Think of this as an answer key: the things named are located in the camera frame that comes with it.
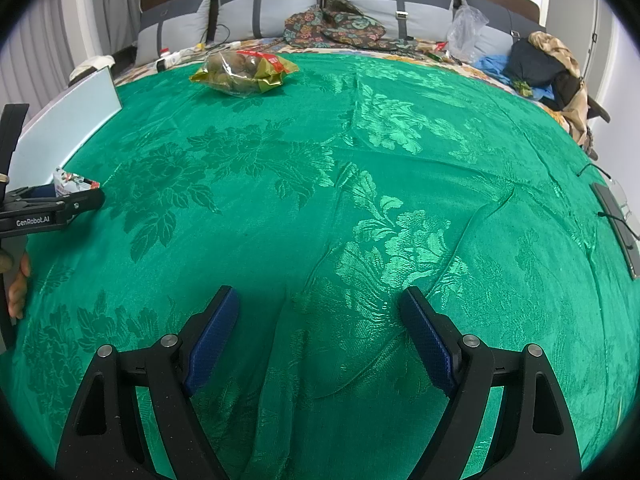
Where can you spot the gold red chestnut bag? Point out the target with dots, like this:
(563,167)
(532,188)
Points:
(240,73)

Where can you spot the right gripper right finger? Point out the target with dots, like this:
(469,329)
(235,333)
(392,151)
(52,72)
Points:
(534,436)

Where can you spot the black tablet with cable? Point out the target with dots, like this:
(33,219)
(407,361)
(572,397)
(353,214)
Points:
(615,208)

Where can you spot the grey pillow left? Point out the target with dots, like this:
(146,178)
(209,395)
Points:
(174,25)

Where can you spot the floral patterned cloth bag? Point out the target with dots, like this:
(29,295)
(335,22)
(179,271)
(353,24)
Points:
(339,24)

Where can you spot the grey pillow middle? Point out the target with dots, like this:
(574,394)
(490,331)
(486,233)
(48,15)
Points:
(238,20)

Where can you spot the grey pillow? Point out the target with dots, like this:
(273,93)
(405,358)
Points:
(238,20)
(410,19)
(174,25)

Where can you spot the clear wrapped small snack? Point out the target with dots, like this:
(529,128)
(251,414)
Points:
(66,183)

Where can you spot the person's left hand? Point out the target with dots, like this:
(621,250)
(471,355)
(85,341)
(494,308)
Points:
(16,291)

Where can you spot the clear plastic bag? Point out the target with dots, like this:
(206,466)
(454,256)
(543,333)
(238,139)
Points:
(464,31)

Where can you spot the grey curtain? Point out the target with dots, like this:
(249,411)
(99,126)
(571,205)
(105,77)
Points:
(53,37)

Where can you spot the grey pillow right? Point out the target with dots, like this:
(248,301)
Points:
(410,19)

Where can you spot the black and tan clothes pile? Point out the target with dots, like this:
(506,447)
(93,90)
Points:
(542,60)

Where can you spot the white cardboard box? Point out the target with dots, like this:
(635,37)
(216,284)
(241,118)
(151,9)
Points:
(61,128)

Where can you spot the green floral bedspread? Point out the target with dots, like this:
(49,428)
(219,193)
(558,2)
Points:
(320,202)

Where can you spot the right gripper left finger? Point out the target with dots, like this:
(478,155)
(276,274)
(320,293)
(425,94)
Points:
(103,437)

